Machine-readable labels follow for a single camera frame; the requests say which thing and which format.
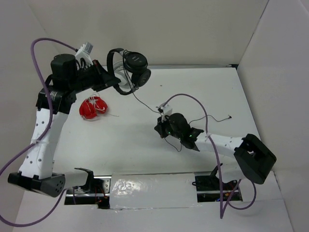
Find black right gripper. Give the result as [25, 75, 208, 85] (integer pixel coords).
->
[154, 113, 183, 140]

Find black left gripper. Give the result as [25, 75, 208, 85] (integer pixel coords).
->
[69, 59, 121, 94]

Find black headphones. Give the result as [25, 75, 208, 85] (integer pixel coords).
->
[107, 48, 151, 96]

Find black headphone cable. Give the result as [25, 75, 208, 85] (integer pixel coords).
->
[122, 49, 233, 152]

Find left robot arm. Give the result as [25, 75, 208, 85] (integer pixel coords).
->
[8, 54, 120, 197]

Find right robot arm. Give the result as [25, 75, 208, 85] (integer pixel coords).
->
[154, 113, 277, 189]

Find white headphones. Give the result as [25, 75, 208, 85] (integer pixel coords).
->
[113, 60, 128, 87]

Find red headphones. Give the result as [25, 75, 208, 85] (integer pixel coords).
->
[79, 92, 118, 120]

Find white taped cover plate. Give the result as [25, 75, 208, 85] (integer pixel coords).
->
[110, 174, 198, 210]

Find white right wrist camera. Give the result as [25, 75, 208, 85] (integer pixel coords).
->
[156, 102, 172, 122]

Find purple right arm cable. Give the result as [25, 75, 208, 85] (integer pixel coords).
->
[164, 93, 257, 219]

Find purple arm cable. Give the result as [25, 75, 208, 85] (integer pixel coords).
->
[0, 38, 79, 227]
[164, 93, 257, 219]

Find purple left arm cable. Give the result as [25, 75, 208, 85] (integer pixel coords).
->
[0, 38, 79, 227]

